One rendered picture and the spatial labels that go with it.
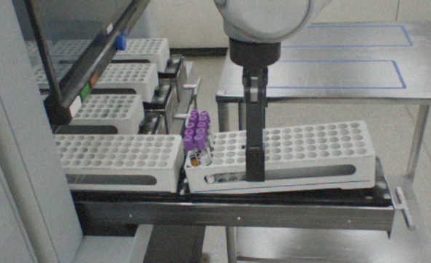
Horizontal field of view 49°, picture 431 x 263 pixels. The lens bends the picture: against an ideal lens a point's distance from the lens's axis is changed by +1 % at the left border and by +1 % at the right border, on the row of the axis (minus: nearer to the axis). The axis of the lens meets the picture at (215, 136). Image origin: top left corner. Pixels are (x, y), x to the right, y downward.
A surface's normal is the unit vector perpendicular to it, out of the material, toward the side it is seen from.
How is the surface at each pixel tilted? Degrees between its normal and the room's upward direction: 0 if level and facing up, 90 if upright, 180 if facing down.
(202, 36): 90
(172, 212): 90
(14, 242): 90
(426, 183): 0
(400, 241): 0
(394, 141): 0
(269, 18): 93
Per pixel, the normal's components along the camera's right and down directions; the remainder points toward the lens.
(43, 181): 0.99, 0.00
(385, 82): -0.06, -0.83
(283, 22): -0.19, 0.56
